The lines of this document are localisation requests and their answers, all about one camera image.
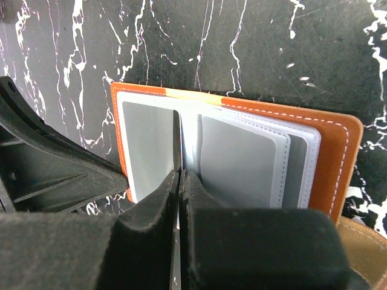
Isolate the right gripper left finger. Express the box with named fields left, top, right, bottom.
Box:
left=1, top=171, right=175, bottom=289

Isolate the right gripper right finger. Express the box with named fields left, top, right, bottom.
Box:
left=180, top=170, right=350, bottom=289

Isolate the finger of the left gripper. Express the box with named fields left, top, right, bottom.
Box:
left=1, top=76, right=129, bottom=213

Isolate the brown leather card holder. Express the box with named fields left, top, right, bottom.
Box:
left=111, top=82, right=386, bottom=289

